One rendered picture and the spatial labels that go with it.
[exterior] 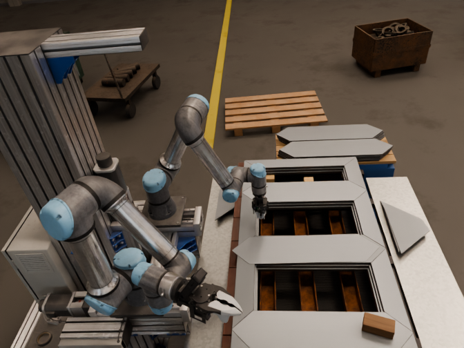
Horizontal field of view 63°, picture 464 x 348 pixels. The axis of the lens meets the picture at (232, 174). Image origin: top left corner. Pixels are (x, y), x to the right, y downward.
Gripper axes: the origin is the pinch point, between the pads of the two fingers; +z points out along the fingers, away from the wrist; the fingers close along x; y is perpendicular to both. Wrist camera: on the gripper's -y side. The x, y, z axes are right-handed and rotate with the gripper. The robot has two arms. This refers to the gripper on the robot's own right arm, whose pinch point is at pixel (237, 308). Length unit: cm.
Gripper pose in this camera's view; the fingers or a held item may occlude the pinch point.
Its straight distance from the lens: 109.1
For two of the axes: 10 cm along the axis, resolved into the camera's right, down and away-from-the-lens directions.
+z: 8.8, 2.2, -4.1
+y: 0.2, 8.6, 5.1
